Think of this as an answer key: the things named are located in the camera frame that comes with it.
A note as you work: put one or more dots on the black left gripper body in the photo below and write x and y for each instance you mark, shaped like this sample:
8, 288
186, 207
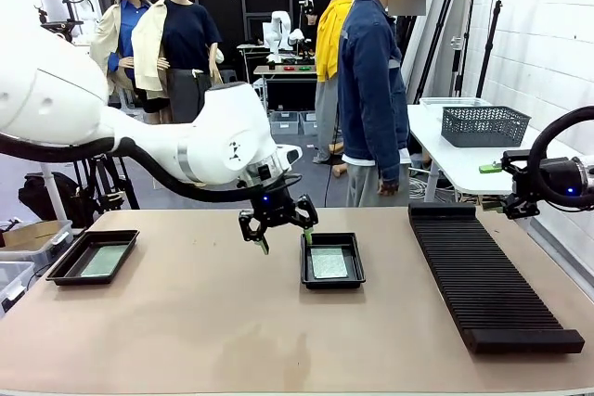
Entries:
274, 208

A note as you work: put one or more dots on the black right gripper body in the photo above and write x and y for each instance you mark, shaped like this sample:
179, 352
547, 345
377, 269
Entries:
557, 178

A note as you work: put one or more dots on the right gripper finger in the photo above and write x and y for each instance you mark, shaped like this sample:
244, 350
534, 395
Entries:
489, 168
520, 208

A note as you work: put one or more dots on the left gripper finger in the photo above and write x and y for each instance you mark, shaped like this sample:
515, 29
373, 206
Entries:
262, 245
307, 234

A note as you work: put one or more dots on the black ESD tray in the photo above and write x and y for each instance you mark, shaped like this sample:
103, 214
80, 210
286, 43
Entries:
355, 271
69, 266

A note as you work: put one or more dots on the person's right forearm denim sleeve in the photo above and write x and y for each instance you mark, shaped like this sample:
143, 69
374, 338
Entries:
392, 155

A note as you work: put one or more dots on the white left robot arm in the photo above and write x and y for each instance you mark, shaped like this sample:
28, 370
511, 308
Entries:
209, 136

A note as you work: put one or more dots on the small white robot arm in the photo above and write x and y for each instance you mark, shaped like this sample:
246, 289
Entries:
278, 25

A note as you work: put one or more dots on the person's right hand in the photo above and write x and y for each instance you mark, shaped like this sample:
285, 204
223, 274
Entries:
390, 187

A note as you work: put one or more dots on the grey plastic basket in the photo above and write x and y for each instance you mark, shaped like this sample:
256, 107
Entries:
482, 129

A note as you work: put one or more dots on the white side table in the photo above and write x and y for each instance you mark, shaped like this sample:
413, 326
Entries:
436, 145

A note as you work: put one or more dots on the clear shallow plastic bin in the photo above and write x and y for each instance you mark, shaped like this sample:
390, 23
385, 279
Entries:
455, 101

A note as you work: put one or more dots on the black slotted board rack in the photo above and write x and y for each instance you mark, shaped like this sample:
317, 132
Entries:
501, 303

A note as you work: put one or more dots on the black cabinet under table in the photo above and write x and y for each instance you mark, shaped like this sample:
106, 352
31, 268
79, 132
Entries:
290, 94

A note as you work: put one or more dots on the black light stand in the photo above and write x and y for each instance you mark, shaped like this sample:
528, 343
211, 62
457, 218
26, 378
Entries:
491, 39

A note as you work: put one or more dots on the wooden top work table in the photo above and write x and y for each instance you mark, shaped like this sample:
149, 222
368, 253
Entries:
287, 70

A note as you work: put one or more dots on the grey step stool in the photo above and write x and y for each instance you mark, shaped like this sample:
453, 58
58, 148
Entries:
229, 76

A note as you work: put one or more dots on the person in denim jacket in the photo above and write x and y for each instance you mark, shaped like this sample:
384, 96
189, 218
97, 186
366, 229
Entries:
371, 90

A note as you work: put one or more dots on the mannequin in yellow hoodie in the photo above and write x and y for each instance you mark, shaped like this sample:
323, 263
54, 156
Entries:
329, 34

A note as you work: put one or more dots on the mannequin in navy tee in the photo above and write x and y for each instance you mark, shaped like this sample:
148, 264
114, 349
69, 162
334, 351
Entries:
185, 34

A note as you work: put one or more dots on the brown cardboard box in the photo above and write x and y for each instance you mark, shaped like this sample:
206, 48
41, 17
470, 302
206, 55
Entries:
32, 231

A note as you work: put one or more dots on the mannequin in blue shirt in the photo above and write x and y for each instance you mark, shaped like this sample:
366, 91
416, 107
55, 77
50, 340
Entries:
127, 29

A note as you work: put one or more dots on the clear lidded storage bin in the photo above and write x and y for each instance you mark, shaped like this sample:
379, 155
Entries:
28, 257

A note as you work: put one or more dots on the clear bin with black latch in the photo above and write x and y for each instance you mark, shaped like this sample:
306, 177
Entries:
14, 282

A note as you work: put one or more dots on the black camera tripod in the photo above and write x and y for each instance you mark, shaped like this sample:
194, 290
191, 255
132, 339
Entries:
60, 26

